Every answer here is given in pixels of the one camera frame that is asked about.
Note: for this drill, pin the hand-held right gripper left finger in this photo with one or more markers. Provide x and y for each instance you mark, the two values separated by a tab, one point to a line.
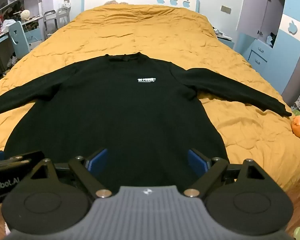
100	158

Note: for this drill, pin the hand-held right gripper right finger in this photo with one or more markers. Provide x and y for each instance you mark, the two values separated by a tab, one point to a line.
196	160

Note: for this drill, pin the black sweater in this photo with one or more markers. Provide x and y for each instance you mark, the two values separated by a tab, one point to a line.
115	117

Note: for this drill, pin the dark clothes pile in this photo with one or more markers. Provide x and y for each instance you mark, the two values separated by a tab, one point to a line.
272	40

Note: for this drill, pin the orange plastic bag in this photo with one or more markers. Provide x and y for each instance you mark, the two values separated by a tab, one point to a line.
299	126

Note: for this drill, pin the white blue desk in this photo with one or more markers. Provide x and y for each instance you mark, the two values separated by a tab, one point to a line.
0	38

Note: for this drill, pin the blue wooden chair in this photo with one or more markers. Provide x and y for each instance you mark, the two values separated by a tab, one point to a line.
20	37

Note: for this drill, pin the blue nightstand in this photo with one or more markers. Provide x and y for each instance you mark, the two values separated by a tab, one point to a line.
226	41

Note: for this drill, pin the silver headphones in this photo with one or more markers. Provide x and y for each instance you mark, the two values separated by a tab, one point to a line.
217	30

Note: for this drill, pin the white plastic bag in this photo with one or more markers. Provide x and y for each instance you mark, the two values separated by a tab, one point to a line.
7	23

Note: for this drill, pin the yellow bed blanket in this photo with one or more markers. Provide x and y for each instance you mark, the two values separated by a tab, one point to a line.
150	30

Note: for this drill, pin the white round ornament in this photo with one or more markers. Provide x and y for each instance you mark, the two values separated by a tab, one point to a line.
25	14

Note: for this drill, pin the grey metal rack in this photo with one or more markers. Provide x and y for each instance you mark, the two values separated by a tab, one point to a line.
52	22

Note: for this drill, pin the beige fuzzy pillow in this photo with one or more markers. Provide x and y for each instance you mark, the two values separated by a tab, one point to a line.
115	2

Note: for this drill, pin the blue white wardrobe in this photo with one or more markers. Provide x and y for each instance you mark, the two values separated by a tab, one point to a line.
295	10

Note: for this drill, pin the wall switch plate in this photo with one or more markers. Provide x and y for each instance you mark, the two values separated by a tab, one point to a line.
225	9

